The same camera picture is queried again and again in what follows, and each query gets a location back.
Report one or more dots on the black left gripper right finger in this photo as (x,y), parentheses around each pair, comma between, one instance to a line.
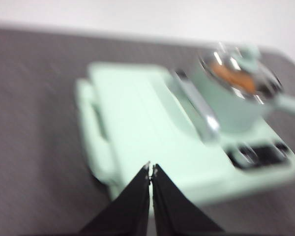
(177,211)

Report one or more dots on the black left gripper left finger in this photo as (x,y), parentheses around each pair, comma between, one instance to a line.
(127,209)

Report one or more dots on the brown potato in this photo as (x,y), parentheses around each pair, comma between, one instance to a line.
(233,77)

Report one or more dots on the glass lid with mint knob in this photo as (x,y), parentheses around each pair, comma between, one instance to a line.
(248,59)

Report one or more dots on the mint green steamer pot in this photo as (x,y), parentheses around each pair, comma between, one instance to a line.
(231,115)

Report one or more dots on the mint green breakfast machine base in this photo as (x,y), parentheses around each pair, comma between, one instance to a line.
(248,179)

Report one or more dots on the silver control knob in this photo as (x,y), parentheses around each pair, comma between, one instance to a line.
(280,147)
(244,155)

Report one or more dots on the mint green griddle cover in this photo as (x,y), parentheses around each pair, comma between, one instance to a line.
(137,110)

